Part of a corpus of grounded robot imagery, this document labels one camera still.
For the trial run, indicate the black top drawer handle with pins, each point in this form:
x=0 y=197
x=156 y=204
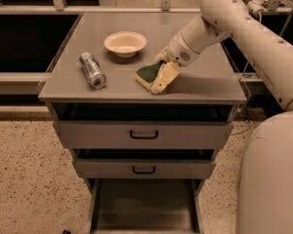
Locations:
x=144 y=135

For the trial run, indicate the white power strip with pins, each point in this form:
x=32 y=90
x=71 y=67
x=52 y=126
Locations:
x=255 y=7

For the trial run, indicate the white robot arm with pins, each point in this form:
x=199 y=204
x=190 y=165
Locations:
x=265 y=189

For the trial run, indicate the grey bottom drawer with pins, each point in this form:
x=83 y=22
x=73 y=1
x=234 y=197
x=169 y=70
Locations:
x=144 y=206

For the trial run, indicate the black middle drawer handle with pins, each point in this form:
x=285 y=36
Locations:
x=143 y=171

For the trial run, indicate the green and yellow sponge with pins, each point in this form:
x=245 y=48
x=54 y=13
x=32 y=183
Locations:
x=147 y=74

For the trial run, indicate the grey top drawer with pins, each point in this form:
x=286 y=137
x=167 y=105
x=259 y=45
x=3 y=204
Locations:
x=107 y=125

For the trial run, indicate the grey middle drawer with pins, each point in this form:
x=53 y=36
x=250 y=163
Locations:
x=169 y=163

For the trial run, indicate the grey drawer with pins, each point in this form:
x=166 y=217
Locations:
x=144 y=206
x=169 y=163
x=107 y=125

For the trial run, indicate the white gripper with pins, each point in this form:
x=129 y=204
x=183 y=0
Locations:
x=178 y=52

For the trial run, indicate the silver drink can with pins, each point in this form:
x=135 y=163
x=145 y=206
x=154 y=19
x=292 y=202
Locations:
x=95 y=76

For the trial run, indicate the white paper bowl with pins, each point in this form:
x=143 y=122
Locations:
x=125 y=44

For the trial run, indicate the grey drawer cabinet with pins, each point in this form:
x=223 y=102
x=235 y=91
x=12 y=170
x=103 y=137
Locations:
x=209 y=80

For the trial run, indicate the black drawer handle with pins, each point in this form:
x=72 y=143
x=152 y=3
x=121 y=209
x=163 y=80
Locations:
x=144 y=135
x=143 y=171

